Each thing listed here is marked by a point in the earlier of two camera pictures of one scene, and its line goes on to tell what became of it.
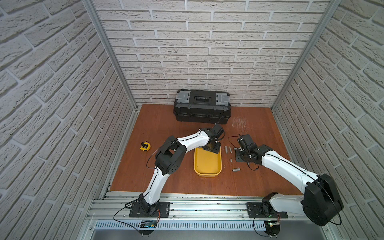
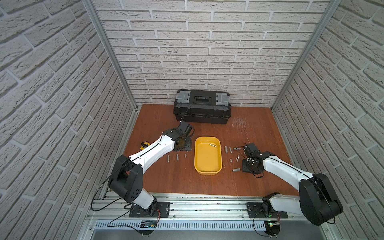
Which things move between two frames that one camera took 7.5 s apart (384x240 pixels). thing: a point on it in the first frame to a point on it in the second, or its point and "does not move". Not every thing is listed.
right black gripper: [237, 156] to [244, 169]
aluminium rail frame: [205, 216] does not move
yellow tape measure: [145, 146] does not move
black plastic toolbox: [202, 106] does not move
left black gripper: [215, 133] to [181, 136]
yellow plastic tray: [207, 163] does not move
